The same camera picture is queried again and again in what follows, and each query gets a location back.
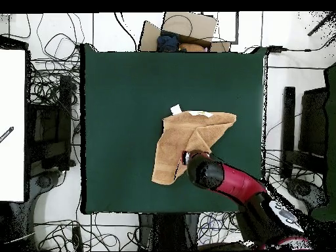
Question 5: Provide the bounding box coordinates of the brown cardboard box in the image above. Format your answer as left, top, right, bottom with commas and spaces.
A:
138, 11, 232, 53

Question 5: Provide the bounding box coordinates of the dark green table cloth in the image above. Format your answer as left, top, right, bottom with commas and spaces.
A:
79, 43, 268, 215

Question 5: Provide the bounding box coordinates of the dark blue garment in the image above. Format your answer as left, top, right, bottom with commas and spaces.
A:
156, 31, 180, 53

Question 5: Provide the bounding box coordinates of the orange cloth in box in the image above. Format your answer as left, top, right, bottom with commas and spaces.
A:
178, 42, 205, 53

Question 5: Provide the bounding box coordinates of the black cable bundle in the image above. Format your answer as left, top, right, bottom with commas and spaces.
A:
33, 213, 141, 251
199, 211, 241, 247
28, 12, 82, 121
262, 146, 327, 208

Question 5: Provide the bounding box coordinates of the orange terry towel with tags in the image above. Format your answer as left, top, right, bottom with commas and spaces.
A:
151, 104, 238, 186

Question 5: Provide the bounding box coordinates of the black power strip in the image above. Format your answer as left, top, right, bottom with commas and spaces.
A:
72, 226, 84, 251

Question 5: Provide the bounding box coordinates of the black chair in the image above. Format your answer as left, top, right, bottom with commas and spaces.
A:
280, 86, 329, 179

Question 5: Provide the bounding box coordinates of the white board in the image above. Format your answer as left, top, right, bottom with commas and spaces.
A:
0, 49, 26, 202

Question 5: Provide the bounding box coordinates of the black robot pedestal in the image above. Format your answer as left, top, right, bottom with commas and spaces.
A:
138, 212, 201, 251

